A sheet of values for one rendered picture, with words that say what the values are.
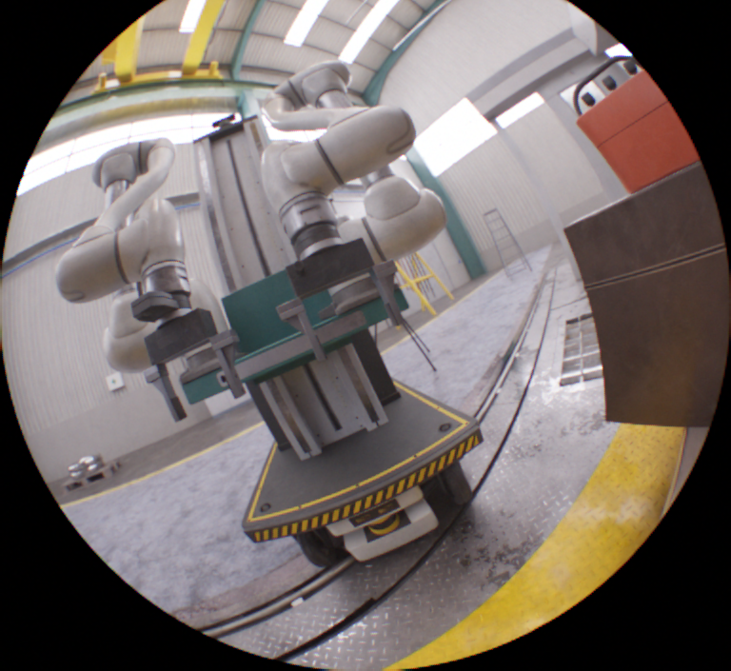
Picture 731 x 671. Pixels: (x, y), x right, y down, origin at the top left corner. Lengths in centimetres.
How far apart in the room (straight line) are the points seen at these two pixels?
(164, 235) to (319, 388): 66
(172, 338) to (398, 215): 55
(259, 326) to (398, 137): 63
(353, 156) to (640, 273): 46
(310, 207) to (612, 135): 46
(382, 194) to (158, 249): 51
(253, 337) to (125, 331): 40
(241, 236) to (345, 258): 64
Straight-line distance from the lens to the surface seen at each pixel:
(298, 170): 41
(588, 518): 79
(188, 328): 41
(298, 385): 86
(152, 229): 47
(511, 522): 81
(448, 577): 77
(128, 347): 72
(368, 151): 41
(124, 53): 1150
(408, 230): 62
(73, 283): 52
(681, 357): 46
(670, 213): 40
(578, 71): 380
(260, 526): 70
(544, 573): 73
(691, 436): 54
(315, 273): 36
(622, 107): 41
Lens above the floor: 69
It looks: 2 degrees up
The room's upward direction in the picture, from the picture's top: 24 degrees counter-clockwise
